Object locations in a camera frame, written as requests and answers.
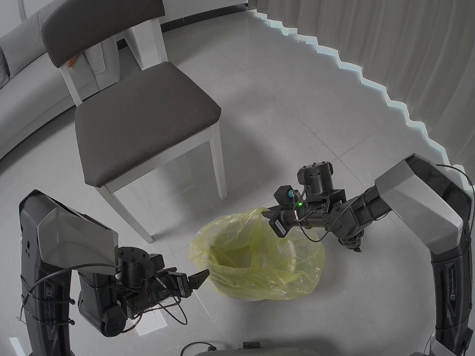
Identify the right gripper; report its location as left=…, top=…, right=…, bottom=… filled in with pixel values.
left=261, top=205, right=328, bottom=239

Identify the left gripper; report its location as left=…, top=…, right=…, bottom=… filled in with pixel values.
left=154, top=267, right=211, bottom=300

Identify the yellow plastic bag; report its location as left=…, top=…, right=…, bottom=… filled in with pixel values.
left=190, top=206, right=326, bottom=301

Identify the black plastic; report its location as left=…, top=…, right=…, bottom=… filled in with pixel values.
left=338, top=235, right=363, bottom=254

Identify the grey trash bin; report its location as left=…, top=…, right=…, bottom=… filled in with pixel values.
left=206, top=221, right=297, bottom=303

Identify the grey padded white chair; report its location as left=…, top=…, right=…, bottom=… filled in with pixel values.
left=41, top=0, right=229, bottom=244

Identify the pale grey curtain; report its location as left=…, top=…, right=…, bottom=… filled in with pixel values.
left=247, top=0, right=475, bottom=184

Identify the dark grey cushion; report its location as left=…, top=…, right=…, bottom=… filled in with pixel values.
left=0, top=45, right=11, bottom=86

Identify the grey sofa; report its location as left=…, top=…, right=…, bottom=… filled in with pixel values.
left=0, top=0, right=123, bottom=162

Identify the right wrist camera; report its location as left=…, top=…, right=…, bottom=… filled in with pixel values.
left=274, top=185, right=299, bottom=208

